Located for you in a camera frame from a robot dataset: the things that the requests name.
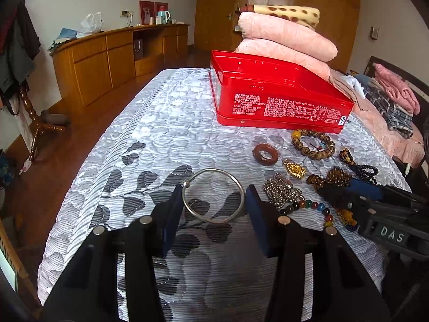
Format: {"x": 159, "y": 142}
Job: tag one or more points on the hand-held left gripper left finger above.
{"x": 172, "y": 216}

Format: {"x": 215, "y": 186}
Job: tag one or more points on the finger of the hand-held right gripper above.
{"x": 342, "y": 199}
{"x": 367, "y": 187}

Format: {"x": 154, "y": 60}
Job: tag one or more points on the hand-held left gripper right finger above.
{"x": 259, "y": 223}

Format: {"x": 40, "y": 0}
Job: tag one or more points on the amber orange pendant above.
{"x": 348, "y": 217}

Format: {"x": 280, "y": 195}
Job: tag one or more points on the silver bangle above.
{"x": 186, "y": 183}

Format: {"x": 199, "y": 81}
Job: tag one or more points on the gold pendant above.
{"x": 295, "y": 170}

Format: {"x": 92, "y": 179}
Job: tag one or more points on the red plastic box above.
{"x": 268, "y": 107}

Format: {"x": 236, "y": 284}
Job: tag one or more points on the pink bed sheet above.
{"x": 392, "y": 141}

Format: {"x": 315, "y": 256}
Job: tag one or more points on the plaid clothing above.
{"x": 388, "y": 114}

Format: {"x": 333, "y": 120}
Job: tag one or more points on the grey floral bedspread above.
{"x": 161, "y": 134}

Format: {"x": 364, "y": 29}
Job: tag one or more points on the beige cloth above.
{"x": 345, "y": 90}

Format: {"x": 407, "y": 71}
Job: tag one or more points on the folded pink blanket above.
{"x": 398, "y": 87}

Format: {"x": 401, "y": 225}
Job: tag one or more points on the white cloth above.
{"x": 350, "y": 82}

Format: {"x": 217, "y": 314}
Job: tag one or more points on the dark wooden headboard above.
{"x": 419, "y": 84}

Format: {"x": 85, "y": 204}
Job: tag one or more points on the folded pink quilt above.
{"x": 295, "y": 60}
{"x": 288, "y": 37}

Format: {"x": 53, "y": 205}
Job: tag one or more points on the long wooden cabinet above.
{"x": 94, "y": 67}

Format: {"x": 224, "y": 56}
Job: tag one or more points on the grey paper bag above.
{"x": 138, "y": 50}

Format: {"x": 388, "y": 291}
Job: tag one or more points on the wooden coat rack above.
{"x": 33, "y": 114}

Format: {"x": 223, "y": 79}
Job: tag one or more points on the yellow brown-spotted blanket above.
{"x": 285, "y": 11}

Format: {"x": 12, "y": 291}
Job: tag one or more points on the teal electric kettle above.
{"x": 163, "y": 15}

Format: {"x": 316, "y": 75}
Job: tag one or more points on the white plastic bag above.
{"x": 90, "y": 25}

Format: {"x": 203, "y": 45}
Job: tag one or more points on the blue cloth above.
{"x": 65, "y": 35}

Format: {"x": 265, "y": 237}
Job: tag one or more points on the hanging dark clothes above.
{"x": 16, "y": 50}

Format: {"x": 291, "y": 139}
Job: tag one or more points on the wall-mounted switch box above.
{"x": 374, "y": 33}

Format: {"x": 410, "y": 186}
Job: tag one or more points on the red picture frame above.
{"x": 146, "y": 11}
{"x": 159, "y": 5}

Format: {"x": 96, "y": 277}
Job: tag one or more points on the wall socket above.
{"x": 126, "y": 13}

